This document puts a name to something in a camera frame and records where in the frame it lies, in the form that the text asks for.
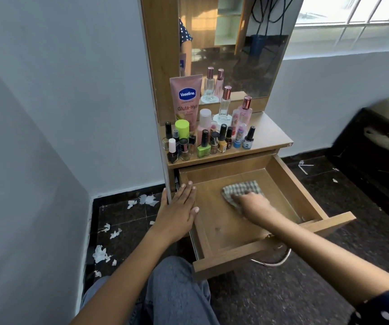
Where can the person's left hand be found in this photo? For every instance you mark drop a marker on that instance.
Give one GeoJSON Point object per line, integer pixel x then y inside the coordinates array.
{"type": "Point", "coordinates": [172, 219]}

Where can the person's right hand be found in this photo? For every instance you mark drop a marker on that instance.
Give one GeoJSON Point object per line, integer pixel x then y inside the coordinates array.
{"type": "Point", "coordinates": [255, 208]}

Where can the person's right fingers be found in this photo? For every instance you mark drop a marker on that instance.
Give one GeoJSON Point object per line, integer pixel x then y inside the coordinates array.
{"type": "Point", "coordinates": [240, 201]}

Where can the person's left middle finger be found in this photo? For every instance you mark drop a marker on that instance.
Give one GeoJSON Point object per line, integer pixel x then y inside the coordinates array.
{"type": "Point", "coordinates": [187, 190]}

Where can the person's left little finger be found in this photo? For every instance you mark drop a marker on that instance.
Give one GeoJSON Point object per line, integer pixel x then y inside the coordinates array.
{"type": "Point", "coordinates": [164, 198]}

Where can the person's left thumb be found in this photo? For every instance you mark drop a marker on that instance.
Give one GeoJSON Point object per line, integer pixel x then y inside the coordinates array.
{"type": "Point", "coordinates": [194, 213]}

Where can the checked cleaning cloth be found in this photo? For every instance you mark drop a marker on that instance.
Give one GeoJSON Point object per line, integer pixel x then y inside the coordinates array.
{"type": "Point", "coordinates": [240, 188]}

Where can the wooden drawer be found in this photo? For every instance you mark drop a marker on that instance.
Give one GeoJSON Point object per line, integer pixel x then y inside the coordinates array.
{"type": "Point", "coordinates": [228, 230]}

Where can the person's left forearm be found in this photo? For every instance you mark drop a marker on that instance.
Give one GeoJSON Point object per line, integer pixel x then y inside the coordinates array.
{"type": "Point", "coordinates": [126, 277]}

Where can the person's right forearm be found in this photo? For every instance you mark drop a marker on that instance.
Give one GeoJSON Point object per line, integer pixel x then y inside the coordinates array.
{"type": "Point", "coordinates": [319, 257]}

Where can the cluster of nail polish bottles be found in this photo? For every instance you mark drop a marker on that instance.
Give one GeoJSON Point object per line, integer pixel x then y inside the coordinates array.
{"type": "Point", "coordinates": [204, 148]}

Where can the bottle with lime green cap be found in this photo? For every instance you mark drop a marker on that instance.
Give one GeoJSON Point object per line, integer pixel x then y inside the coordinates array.
{"type": "Point", "coordinates": [182, 126]}

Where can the pink bottle with white cap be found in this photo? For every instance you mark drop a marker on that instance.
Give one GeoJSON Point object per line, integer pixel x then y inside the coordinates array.
{"type": "Point", "coordinates": [204, 121]}

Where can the thin white stick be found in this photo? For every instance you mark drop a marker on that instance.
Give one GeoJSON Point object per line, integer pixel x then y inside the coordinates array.
{"type": "Point", "coordinates": [303, 169]}

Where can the wooden dressing table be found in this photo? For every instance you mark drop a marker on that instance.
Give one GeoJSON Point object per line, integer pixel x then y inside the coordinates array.
{"type": "Point", "coordinates": [269, 131]}

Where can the blue jeans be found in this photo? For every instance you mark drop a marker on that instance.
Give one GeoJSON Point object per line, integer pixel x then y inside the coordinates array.
{"type": "Point", "coordinates": [177, 294]}

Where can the scattered white paper scraps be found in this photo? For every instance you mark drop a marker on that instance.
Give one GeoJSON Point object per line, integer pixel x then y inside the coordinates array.
{"type": "Point", "coordinates": [101, 255]}

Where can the pink perfume bottle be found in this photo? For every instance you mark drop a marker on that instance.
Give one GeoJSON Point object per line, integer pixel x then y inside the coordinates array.
{"type": "Point", "coordinates": [245, 111]}

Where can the pink lotion tube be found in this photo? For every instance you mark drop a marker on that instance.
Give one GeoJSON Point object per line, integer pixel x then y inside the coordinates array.
{"type": "Point", "coordinates": [185, 98]}

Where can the clear perfume bottle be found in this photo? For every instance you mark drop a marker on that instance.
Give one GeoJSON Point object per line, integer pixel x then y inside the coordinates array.
{"type": "Point", "coordinates": [225, 104]}

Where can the dark wooden bench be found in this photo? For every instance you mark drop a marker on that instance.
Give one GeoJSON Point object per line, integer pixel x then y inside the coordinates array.
{"type": "Point", "coordinates": [377, 159]}

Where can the dressing table mirror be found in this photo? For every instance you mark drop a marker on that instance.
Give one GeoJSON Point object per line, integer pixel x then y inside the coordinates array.
{"type": "Point", "coordinates": [248, 47]}

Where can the navy polka dot sleeve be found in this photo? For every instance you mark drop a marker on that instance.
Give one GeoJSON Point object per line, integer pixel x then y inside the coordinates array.
{"type": "Point", "coordinates": [384, 309]}

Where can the window with white grille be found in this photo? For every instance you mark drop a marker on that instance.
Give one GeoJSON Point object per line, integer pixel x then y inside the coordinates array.
{"type": "Point", "coordinates": [350, 20]}

